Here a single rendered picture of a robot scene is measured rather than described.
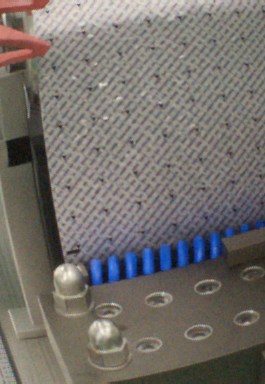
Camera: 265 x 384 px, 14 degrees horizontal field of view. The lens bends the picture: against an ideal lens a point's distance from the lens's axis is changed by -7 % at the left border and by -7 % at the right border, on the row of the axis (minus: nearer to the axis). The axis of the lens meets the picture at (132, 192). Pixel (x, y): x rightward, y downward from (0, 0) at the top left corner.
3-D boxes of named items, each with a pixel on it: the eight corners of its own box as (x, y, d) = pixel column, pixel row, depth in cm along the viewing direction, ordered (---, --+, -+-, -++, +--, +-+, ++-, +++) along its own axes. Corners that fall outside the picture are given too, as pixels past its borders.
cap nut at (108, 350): (84, 352, 86) (75, 313, 84) (126, 345, 87) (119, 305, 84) (94, 374, 83) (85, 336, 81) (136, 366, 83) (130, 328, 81)
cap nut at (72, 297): (51, 299, 94) (41, 258, 92) (90, 293, 95) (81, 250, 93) (59, 320, 91) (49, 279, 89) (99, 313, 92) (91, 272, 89)
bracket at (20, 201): (7, 318, 115) (-39, 73, 100) (59, 310, 116) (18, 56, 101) (15, 341, 110) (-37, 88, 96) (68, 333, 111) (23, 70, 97)
